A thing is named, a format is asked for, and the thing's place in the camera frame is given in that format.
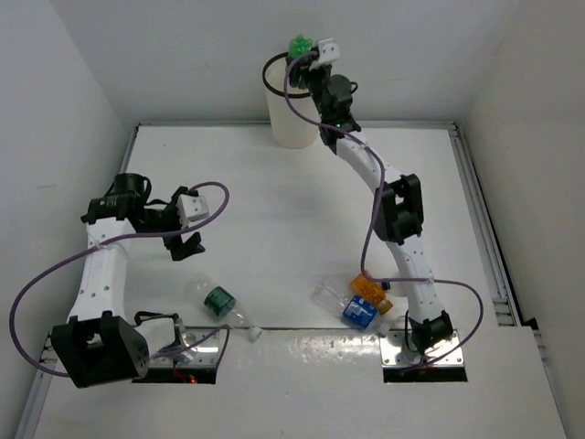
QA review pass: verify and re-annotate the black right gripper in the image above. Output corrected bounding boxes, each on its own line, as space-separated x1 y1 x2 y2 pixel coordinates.
290 49 333 121

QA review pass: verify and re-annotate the green plastic bottle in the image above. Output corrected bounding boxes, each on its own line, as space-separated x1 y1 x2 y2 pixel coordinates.
287 34 314 59

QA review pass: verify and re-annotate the clear bottle green label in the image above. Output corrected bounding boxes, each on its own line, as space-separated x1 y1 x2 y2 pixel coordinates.
186 273 263 343

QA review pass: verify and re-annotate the orange label plastic bottle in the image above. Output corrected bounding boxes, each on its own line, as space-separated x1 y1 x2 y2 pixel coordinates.
349 274 393 315

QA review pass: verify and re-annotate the blue label plastic bottle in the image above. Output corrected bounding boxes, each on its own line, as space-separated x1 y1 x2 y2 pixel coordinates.
342 295 391 337

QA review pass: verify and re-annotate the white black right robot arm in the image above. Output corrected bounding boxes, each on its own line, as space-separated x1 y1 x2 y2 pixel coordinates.
283 50 453 355

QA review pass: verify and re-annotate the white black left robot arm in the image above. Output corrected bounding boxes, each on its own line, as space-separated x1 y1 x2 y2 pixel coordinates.
50 174 209 388

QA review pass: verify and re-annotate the white bin black rim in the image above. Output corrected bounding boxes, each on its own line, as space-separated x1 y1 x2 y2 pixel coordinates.
261 50 322 150

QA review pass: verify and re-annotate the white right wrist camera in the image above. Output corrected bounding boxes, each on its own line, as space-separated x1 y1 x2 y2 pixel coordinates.
315 37 340 67

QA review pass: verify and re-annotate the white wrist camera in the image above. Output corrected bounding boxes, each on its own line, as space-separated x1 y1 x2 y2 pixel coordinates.
176 195 209 228
315 37 340 67

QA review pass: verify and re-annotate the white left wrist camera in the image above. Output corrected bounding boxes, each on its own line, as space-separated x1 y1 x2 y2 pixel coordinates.
176 195 209 228

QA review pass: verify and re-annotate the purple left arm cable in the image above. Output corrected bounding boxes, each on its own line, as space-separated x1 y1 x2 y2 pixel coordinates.
8 181 232 379

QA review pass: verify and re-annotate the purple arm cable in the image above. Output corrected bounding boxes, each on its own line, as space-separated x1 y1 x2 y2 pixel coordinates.
282 48 486 370
8 181 232 379

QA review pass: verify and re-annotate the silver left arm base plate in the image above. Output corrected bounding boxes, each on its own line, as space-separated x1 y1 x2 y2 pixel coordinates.
149 327 224 369

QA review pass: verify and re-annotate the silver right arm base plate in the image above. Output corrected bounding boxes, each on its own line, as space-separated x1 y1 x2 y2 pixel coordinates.
379 329 464 369

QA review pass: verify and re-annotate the thin black cable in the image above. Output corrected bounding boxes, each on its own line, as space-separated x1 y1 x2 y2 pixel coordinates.
401 310 415 356

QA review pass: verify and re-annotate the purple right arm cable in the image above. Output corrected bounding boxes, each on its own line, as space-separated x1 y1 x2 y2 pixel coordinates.
282 48 486 370

